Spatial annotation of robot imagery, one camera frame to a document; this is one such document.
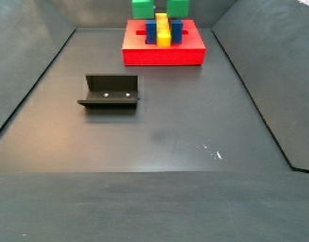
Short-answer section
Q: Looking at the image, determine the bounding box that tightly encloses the blue post far right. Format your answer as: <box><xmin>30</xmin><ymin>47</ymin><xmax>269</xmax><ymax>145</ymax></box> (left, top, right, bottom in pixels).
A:
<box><xmin>145</xmin><ymin>20</ymin><xmax>155</xmax><ymax>44</ymax></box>

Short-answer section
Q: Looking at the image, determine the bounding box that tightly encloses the black fixture bracket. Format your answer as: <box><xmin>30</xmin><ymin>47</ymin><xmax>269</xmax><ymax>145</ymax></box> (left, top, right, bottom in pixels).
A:
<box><xmin>77</xmin><ymin>74</ymin><xmax>138</xmax><ymax>107</ymax></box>

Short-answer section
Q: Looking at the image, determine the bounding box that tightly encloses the yellow long bar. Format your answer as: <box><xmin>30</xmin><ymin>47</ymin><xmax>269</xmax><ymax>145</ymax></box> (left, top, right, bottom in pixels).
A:
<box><xmin>154</xmin><ymin>13</ymin><xmax>171</xmax><ymax>47</ymax></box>

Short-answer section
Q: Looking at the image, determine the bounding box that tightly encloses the blue post far left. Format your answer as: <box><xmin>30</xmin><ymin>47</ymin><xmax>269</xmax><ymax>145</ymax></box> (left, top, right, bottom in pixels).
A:
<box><xmin>170</xmin><ymin>19</ymin><xmax>182</xmax><ymax>43</ymax></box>

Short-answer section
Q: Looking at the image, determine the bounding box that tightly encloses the green stepped block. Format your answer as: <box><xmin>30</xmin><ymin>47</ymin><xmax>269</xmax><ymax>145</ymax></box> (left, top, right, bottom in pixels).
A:
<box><xmin>130</xmin><ymin>0</ymin><xmax>189</xmax><ymax>19</ymax></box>

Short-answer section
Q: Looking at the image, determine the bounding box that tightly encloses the red base board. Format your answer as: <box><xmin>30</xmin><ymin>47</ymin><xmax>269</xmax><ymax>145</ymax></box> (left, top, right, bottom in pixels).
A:
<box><xmin>121</xmin><ymin>20</ymin><xmax>206</xmax><ymax>66</ymax></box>

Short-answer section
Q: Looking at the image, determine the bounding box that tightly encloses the blue post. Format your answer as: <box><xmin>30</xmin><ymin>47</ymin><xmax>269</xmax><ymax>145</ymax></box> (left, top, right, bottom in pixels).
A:
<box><xmin>170</xmin><ymin>19</ymin><xmax>182</xmax><ymax>43</ymax></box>
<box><xmin>145</xmin><ymin>20</ymin><xmax>155</xmax><ymax>44</ymax></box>

